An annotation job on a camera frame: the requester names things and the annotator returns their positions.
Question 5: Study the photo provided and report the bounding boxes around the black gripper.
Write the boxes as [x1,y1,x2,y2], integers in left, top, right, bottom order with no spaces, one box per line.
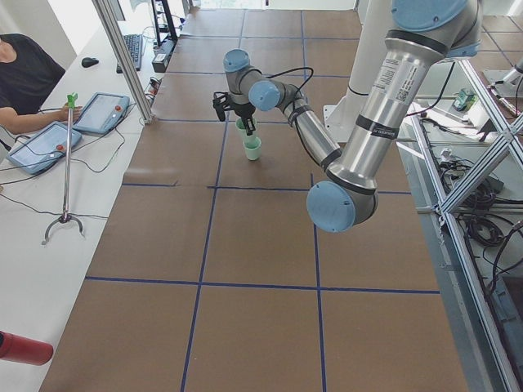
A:
[230,102,256,136]

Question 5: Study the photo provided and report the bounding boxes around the mint green cup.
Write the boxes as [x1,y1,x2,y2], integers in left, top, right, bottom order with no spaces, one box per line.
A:
[235,118,257,144]
[243,136,262,161]

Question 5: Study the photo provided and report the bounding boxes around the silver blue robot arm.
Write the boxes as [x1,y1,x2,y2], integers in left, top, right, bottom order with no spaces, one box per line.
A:
[213,1,483,233]

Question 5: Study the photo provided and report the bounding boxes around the black keyboard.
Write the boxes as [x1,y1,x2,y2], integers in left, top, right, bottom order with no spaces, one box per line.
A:
[123,33,143,71]

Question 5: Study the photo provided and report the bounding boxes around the far blue teach pendant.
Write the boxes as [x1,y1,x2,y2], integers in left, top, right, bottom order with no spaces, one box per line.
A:
[73,92,130,136]

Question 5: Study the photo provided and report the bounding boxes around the blue teach pendant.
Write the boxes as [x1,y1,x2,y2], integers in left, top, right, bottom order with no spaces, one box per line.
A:
[73,92,130,136]
[7,122,68,175]

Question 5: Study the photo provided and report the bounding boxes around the black computer mouse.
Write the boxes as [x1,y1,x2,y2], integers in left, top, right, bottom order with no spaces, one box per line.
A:
[81,57,99,68]

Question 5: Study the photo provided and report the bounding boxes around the near blue teach pendant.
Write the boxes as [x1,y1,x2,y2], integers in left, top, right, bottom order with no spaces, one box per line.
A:
[7,122,68,175]

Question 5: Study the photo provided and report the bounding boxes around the person in black shirt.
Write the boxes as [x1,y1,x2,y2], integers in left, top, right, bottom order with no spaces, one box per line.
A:
[1,33,69,135]

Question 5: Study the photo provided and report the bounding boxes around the red cylinder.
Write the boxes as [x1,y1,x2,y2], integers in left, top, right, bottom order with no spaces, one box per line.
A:
[1,332,54,366]

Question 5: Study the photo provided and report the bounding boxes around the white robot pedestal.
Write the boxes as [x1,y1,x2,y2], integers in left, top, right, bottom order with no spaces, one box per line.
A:
[324,0,393,139]

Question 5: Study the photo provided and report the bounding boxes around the green handled reacher grabber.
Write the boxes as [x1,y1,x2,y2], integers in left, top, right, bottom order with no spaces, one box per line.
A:
[42,92,83,246]

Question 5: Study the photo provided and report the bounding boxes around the grey aluminium post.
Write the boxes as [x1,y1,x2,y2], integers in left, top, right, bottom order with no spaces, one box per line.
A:
[92,0,153,124]

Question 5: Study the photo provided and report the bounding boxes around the black cable bundle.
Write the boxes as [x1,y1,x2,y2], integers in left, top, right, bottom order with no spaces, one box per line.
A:
[439,154,523,295]

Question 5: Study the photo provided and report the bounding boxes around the aluminium lattice frame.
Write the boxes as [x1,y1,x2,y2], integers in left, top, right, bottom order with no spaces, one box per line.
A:
[398,56,523,392]

